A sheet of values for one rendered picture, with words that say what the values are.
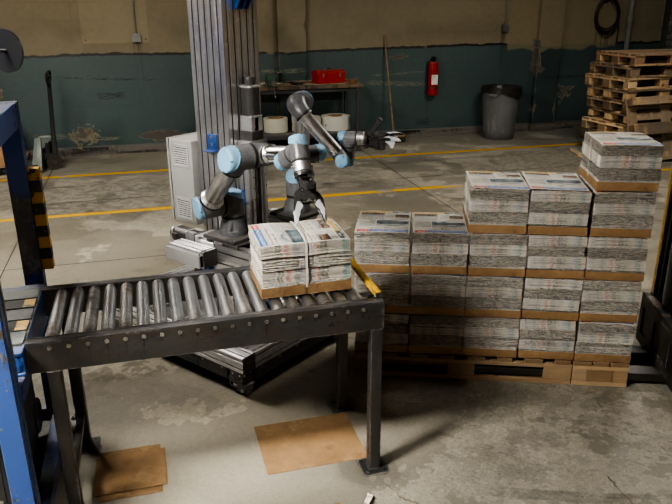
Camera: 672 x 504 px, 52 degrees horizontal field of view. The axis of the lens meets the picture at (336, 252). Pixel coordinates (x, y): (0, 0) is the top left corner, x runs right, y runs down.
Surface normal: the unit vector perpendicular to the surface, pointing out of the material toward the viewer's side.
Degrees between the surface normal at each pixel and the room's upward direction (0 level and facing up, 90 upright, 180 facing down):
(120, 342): 90
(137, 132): 90
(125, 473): 0
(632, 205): 90
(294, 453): 0
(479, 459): 0
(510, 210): 90
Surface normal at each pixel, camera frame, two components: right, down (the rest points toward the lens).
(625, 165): -0.11, 0.33
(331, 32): 0.27, 0.33
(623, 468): 0.00, -0.94
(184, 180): -0.62, 0.27
